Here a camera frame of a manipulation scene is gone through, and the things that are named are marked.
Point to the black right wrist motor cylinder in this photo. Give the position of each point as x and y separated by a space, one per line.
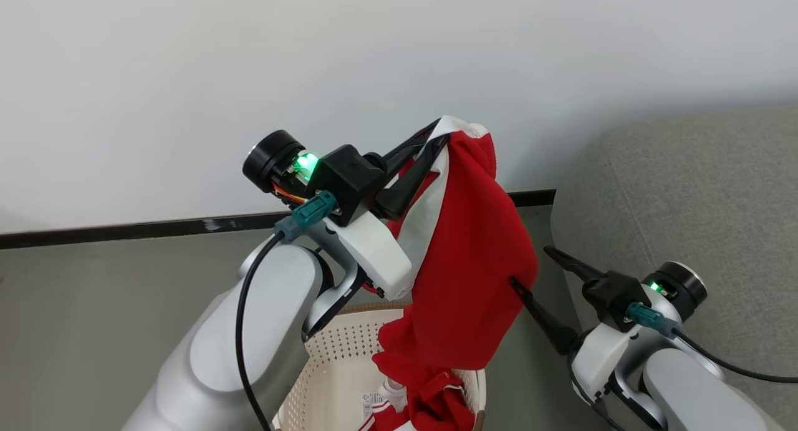
682 281

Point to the red and white garment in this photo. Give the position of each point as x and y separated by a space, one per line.
474 262

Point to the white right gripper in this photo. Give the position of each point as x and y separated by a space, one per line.
601 356

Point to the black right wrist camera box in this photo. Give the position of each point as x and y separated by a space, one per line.
614 297

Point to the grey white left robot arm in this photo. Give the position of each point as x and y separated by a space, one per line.
249 331

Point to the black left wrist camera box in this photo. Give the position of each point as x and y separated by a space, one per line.
346 178

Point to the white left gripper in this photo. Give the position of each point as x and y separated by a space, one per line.
377 256

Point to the black baseboard strip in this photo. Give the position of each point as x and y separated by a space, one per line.
124 230

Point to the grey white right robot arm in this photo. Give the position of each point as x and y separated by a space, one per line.
686 390

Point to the cream perforated laundry basket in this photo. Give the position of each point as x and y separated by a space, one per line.
336 368

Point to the black wrist motor cylinder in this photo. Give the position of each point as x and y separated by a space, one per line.
271 158
682 281

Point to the grey fabric sofa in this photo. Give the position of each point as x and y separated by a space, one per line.
686 188

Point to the black left wrist motor cylinder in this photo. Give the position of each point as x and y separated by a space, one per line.
271 158

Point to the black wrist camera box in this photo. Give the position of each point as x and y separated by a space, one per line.
346 178
614 297

